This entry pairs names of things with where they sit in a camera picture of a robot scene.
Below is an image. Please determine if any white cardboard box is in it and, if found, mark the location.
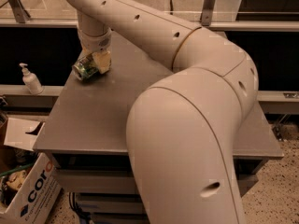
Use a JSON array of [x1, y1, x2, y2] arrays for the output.
[[0, 118, 61, 224]]

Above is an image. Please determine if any grey drawer cabinet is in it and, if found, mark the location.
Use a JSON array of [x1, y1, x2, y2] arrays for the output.
[[36, 35, 282, 224]]

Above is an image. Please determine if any metal railing post right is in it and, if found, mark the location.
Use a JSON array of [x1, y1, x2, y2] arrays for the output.
[[201, 0, 216, 26]]

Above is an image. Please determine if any white pump dispenser bottle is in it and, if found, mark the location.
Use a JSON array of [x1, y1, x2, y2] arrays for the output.
[[20, 63, 43, 95]]

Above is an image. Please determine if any metal railing post left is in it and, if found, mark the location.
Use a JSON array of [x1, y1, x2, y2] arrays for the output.
[[8, 0, 31, 23]]

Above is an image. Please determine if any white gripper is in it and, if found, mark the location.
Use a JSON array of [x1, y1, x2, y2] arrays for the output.
[[78, 29, 111, 74]]

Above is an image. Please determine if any metal railing post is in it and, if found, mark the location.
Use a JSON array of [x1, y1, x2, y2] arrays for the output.
[[8, 0, 31, 23], [201, 0, 216, 26]]

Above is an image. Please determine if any green soda can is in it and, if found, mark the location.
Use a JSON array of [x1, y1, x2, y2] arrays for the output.
[[72, 54, 99, 81]]

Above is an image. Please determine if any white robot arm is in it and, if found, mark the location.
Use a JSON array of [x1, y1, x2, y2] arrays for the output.
[[66, 0, 258, 224]]

